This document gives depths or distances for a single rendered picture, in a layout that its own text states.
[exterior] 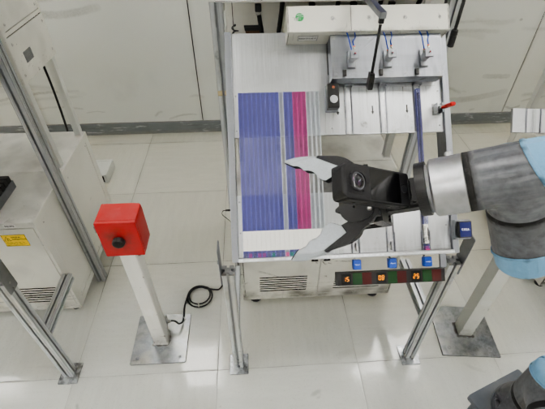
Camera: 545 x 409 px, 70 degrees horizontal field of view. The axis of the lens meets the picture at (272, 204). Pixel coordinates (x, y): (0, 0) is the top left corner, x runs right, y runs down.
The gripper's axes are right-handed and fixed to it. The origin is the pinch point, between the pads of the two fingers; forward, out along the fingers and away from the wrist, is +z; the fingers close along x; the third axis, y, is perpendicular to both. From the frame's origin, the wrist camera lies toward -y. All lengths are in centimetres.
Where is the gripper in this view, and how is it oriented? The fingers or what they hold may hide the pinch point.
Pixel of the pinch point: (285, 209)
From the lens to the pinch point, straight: 57.9
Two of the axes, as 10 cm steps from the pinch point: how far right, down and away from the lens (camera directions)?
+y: 4.8, 1.7, 8.6
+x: -0.6, -9.7, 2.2
